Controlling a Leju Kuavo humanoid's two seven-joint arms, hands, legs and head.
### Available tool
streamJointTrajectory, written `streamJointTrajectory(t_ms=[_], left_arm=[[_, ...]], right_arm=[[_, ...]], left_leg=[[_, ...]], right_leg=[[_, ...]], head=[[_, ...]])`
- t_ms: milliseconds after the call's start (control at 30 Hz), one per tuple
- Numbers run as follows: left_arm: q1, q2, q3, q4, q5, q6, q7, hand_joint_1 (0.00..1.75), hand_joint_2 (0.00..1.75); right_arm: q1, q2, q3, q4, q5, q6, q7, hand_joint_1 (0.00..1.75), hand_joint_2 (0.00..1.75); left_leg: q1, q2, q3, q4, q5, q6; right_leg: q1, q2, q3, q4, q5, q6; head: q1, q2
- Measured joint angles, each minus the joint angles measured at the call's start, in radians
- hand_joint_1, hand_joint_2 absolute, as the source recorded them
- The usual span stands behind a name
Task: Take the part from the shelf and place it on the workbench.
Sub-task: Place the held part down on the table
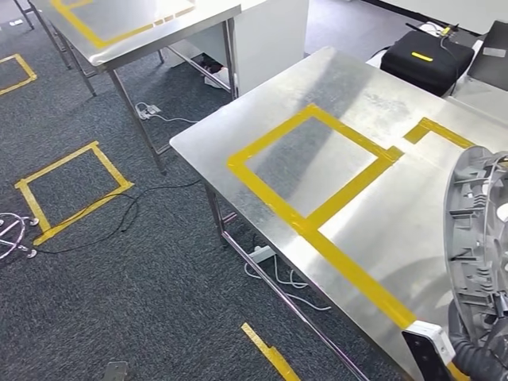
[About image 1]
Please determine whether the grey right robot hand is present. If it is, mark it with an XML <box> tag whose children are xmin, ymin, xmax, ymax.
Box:
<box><xmin>478</xmin><ymin>291</ymin><xmax>508</xmax><ymax>364</ymax></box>

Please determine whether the grey plastic hubcap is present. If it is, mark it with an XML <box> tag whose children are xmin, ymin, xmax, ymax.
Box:
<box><xmin>443</xmin><ymin>145</ymin><xmax>508</xmax><ymax>343</ymax></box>

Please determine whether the stainless steel workbench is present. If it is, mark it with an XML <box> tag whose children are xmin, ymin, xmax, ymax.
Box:
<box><xmin>170</xmin><ymin>46</ymin><xmax>508</xmax><ymax>381</ymax></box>

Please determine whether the yellow tape outline on workbench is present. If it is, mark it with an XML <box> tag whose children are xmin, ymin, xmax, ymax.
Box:
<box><xmin>226</xmin><ymin>102</ymin><xmax>477</xmax><ymax>381</ymax></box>

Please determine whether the white desk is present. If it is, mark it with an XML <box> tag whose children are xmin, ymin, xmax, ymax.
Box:
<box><xmin>365</xmin><ymin>21</ymin><xmax>508</xmax><ymax>122</ymax></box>

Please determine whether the grey laptop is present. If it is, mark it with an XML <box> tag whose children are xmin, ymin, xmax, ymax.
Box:
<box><xmin>468</xmin><ymin>20</ymin><xmax>508</xmax><ymax>93</ymax></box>

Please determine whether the black carrying case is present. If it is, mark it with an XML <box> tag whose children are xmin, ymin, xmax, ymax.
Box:
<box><xmin>380</xmin><ymin>29</ymin><xmax>476</xmax><ymax>98</ymax></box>

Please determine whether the yellow floor tape outline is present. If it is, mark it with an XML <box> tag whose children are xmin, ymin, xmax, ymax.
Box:
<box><xmin>241</xmin><ymin>321</ymin><xmax>303</xmax><ymax>381</ymax></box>

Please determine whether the white power strip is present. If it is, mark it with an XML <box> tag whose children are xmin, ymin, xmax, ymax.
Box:
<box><xmin>248</xmin><ymin>245</ymin><xmax>277</xmax><ymax>264</ymax></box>

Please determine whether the black robot foot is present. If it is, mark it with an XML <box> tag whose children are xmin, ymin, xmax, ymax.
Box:
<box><xmin>103</xmin><ymin>361</ymin><xmax>129</xmax><ymax>381</ymax></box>

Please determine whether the white power adapter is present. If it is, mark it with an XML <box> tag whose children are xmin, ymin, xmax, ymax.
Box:
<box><xmin>135</xmin><ymin>101</ymin><xmax>199</xmax><ymax>125</ymax></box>

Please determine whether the stainless steel table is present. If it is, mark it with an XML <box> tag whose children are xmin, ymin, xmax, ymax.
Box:
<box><xmin>11</xmin><ymin>0</ymin><xmax>242</xmax><ymax>177</ymax></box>

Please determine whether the yellow floor tape square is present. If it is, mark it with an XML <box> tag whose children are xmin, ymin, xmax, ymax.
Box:
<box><xmin>0</xmin><ymin>53</ymin><xmax>38</xmax><ymax>97</ymax></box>
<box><xmin>15</xmin><ymin>140</ymin><xmax>135</xmax><ymax>247</ymax></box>

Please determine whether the yellow tape outline on table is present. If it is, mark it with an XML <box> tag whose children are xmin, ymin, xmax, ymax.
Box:
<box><xmin>49</xmin><ymin>0</ymin><xmax>196</xmax><ymax>49</ymax></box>

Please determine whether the chrome star stool base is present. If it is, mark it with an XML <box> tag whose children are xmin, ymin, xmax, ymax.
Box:
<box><xmin>0</xmin><ymin>213</ymin><xmax>39</xmax><ymax>261</ymax></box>

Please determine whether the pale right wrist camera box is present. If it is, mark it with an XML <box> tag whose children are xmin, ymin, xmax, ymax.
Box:
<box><xmin>402</xmin><ymin>321</ymin><xmax>457</xmax><ymax>381</ymax></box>

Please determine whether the white cable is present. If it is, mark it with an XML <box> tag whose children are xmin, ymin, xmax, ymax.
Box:
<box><xmin>244</xmin><ymin>255</ymin><xmax>332</xmax><ymax>312</ymax></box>

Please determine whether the black floor cable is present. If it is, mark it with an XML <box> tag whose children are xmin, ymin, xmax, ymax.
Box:
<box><xmin>35</xmin><ymin>179</ymin><xmax>202</xmax><ymax>256</ymax></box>

